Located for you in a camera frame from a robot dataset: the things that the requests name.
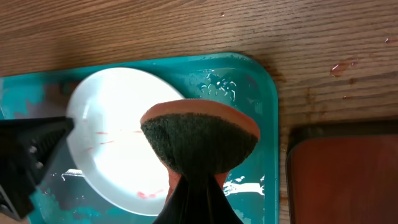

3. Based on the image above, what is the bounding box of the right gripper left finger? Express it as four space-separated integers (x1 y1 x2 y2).
1 116 74 221

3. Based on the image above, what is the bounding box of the light blue plate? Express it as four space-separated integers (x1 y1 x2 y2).
67 67 183 216

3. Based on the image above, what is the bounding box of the dark red black-rimmed tray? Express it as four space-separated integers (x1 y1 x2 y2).
285 120 397 223

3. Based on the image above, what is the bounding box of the teal plastic tray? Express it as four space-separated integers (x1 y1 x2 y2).
1 53 279 223

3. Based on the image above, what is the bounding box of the red sponge with dark scourer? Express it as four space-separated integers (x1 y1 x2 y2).
140 99 261 202

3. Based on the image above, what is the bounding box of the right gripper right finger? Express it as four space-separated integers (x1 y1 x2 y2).
153 175 243 224

